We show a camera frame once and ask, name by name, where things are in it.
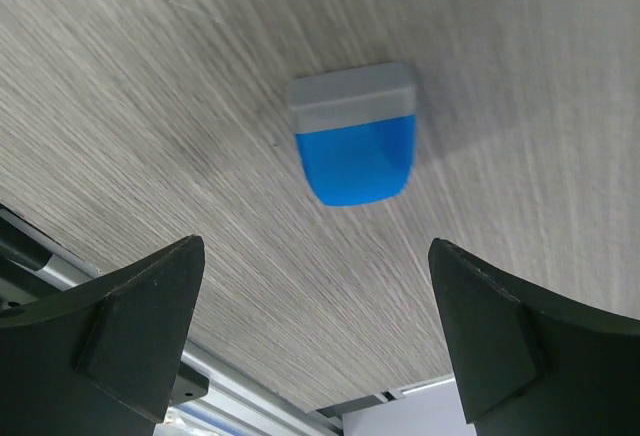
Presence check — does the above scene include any blue pencil sharpener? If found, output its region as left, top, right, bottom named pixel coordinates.
left=286, top=62, right=418, bottom=207

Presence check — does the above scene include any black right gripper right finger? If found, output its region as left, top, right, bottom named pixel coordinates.
left=428, top=239, right=639, bottom=435

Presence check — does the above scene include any aluminium rail frame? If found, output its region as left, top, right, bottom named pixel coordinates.
left=0, top=203, right=456, bottom=436

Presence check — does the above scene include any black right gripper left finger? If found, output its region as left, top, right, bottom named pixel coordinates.
left=1, top=236, right=205, bottom=435

